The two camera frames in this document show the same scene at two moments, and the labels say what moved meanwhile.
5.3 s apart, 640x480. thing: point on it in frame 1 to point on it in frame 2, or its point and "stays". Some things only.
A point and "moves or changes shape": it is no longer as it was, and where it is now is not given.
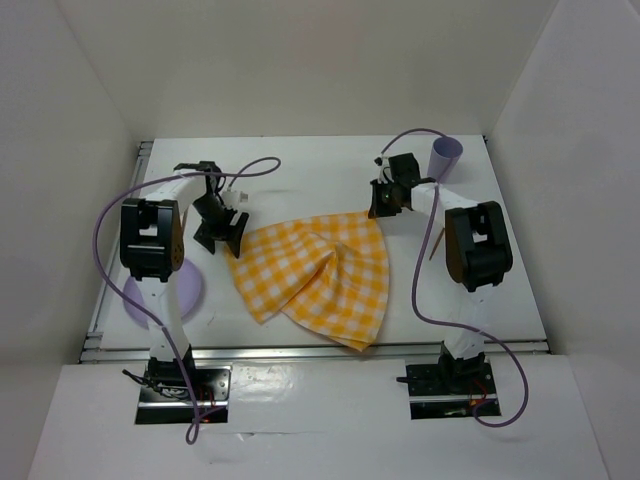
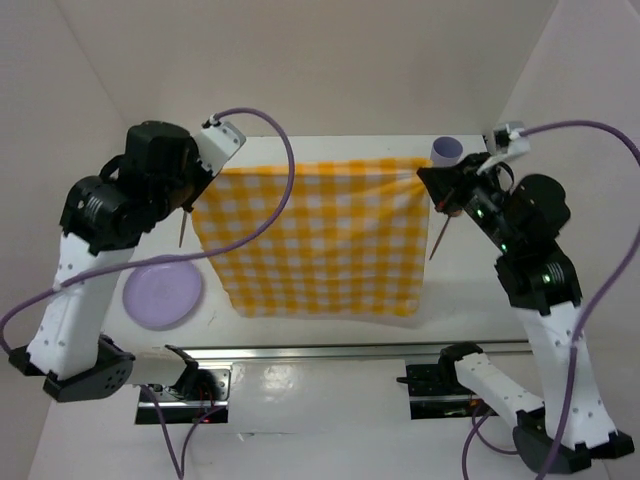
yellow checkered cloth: x=327 y=276 moves or changes shape
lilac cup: x=444 y=158 stays
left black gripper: x=207 y=236 to x=205 y=176
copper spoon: x=436 y=243 stays
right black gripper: x=378 y=209 to x=444 y=184
